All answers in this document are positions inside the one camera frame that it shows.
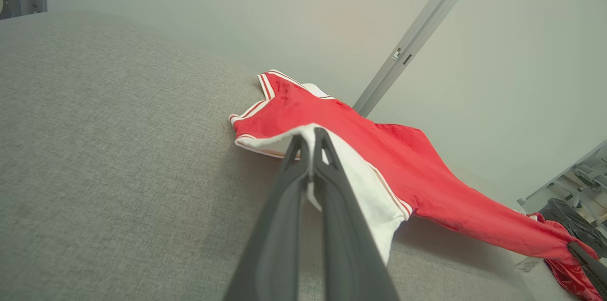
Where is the red jersey with white trim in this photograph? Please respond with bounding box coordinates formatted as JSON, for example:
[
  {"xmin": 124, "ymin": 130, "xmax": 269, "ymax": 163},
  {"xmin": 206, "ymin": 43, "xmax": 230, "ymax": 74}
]
[{"xmin": 229, "ymin": 70, "xmax": 605, "ymax": 301}]

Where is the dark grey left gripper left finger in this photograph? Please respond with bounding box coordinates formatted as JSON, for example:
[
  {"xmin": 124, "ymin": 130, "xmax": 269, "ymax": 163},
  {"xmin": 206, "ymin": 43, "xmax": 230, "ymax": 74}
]
[{"xmin": 223, "ymin": 134, "xmax": 311, "ymax": 301}]

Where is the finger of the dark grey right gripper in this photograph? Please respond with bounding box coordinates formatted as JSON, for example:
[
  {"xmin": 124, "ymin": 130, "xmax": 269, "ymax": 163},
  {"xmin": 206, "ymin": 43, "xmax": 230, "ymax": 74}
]
[
  {"xmin": 568, "ymin": 243, "xmax": 607, "ymax": 287},
  {"xmin": 541, "ymin": 198, "xmax": 607, "ymax": 256}
]

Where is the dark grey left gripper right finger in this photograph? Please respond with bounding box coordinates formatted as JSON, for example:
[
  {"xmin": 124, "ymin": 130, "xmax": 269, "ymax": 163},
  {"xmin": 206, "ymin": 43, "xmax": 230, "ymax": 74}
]
[{"xmin": 313, "ymin": 127, "xmax": 399, "ymax": 301}]

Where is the grey white background machinery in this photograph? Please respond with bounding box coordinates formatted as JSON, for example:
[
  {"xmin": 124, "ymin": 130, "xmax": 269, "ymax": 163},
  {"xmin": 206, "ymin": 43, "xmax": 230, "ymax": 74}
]
[{"xmin": 517, "ymin": 140, "xmax": 607, "ymax": 226}]

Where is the grey metal wall post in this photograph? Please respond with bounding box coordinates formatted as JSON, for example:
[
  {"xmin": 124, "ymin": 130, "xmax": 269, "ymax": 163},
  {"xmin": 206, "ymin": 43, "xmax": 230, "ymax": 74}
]
[{"xmin": 353, "ymin": 0, "xmax": 487, "ymax": 118}]

